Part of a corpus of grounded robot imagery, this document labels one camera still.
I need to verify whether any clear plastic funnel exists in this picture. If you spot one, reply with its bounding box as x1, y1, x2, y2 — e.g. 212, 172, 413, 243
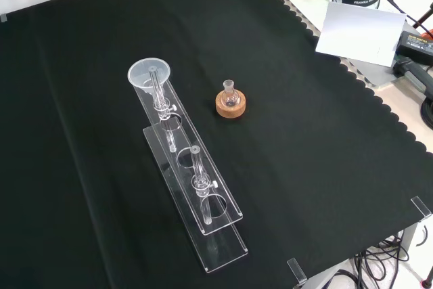
127, 58, 173, 101

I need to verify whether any transparent acrylic funnel stand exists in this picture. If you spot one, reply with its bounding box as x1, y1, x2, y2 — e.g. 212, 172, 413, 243
130, 62, 250, 275

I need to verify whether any small glass round-bottom flask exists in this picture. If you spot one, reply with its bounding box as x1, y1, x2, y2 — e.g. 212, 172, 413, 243
221, 79, 240, 108

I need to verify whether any black cloth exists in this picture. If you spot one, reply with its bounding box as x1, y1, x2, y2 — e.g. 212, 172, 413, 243
0, 0, 433, 289

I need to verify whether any pale board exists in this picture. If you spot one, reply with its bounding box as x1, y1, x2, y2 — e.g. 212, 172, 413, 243
315, 1, 407, 67

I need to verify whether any black metal clamp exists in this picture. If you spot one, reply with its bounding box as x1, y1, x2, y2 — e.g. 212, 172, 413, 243
392, 58, 433, 99

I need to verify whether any black power adapter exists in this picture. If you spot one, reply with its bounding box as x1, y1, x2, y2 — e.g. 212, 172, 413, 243
394, 30, 433, 66

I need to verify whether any black tripod leg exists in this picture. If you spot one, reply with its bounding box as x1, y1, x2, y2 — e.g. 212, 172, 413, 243
411, 1, 433, 38

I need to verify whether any cork ring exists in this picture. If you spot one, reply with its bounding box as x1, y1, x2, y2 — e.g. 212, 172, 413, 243
215, 89, 247, 119

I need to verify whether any grey metal base plate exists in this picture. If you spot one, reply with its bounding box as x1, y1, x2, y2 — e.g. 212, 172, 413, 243
282, 0, 429, 89

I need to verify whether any black cable bundle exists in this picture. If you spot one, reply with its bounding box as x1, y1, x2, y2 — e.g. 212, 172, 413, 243
351, 227, 433, 289

